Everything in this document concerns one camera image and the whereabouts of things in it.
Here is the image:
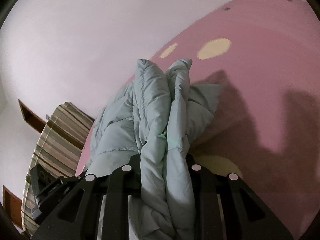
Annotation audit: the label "light blue puffer jacket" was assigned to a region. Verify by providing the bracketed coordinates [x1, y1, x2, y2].
[85, 59, 219, 239]

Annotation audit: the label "brown wooden door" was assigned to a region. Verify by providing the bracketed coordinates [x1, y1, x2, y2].
[1, 101, 46, 229]

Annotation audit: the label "striped fabric headboard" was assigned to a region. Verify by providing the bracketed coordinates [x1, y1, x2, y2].
[21, 101, 95, 238]

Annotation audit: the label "pink polka dot bed sheet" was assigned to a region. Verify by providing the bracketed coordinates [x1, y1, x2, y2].
[75, 0, 320, 240]

